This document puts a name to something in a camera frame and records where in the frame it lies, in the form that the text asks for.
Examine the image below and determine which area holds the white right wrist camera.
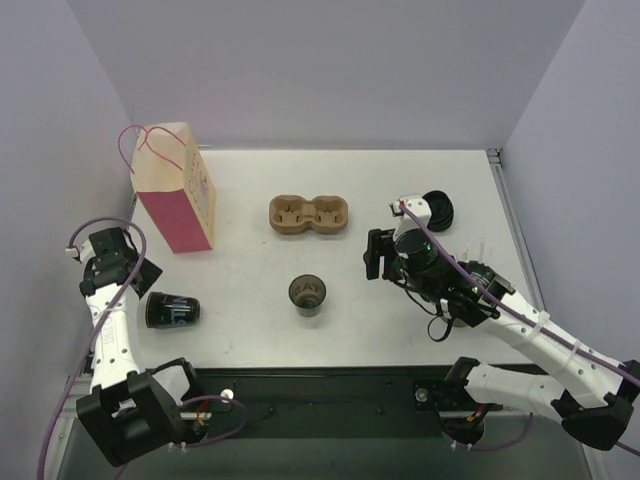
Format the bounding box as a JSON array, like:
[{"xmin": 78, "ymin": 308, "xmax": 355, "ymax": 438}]
[{"xmin": 389, "ymin": 195, "xmax": 432, "ymax": 240}]

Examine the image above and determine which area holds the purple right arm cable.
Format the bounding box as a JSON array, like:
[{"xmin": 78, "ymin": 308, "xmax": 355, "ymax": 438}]
[{"xmin": 402, "ymin": 207, "xmax": 640, "ymax": 451}]

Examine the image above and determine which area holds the brown cardboard cup carrier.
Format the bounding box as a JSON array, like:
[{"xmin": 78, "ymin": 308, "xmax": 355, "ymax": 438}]
[{"xmin": 269, "ymin": 195, "xmax": 349, "ymax": 235}]

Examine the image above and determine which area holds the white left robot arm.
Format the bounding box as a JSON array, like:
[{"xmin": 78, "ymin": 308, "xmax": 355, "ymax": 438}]
[{"xmin": 76, "ymin": 227, "xmax": 206, "ymax": 467}]

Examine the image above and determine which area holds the pink and cream paper bag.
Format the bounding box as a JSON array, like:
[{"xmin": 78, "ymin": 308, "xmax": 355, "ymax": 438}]
[{"xmin": 123, "ymin": 122, "xmax": 216, "ymax": 254}]

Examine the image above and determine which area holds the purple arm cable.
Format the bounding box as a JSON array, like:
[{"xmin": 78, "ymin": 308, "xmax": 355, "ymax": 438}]
[
  {"xmin": 37, "ymin": 216, "xmax": 250, "ymax": 469},
  {"xmin": 402, "ymin": 207, "xmax": 640, "ymax": 451}
]

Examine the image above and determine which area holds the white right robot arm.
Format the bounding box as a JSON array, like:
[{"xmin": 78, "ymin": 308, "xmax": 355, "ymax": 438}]
[{"xmin": 363, "ymin": 228, "xmax": 639, "ymax": 451}]

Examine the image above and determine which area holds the stack of black cup lids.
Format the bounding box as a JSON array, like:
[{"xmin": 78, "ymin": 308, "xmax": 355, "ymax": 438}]
[{"xmin": 422, "ymin": 190, "xmax": 454, "ymax": 233}]

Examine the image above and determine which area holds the grey cup with cable ties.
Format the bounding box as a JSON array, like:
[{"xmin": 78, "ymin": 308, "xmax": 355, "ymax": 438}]
[{"xmin": 437, "ymin": 251, "xmax": 496, "ymax": 328}]

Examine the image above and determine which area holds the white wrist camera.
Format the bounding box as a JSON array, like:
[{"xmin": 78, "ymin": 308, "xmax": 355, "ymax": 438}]
[
  {"xmin": 65, "ymin": 240, "xmax": 95, "ymax": 264},
  {"xmin": 389, "ymin": 195, "xmax": 432, "ymax": 240}
]

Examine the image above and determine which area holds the black paper cup with lettering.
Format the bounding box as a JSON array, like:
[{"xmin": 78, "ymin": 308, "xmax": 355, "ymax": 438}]
[{"xmin": 144, "ymin": 292, "xmax": 201, "ymax": 330}]

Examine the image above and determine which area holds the dark cup with EAT print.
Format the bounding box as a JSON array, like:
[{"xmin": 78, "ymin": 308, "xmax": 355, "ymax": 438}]
[{"xmin": 288, "ymin": 274, "xmax": 327, "ymax": 317}]

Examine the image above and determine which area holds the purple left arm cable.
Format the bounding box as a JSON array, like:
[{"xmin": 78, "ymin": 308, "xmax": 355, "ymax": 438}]
[{"xmin": 37, "ymin": 216, "xmax": 250, "ymax": 469}]

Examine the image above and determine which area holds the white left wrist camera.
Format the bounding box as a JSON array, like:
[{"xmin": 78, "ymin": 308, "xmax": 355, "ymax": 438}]
[{"xmin": 65, "ymin": 240, "xmax": 95, "ymax": 264}]

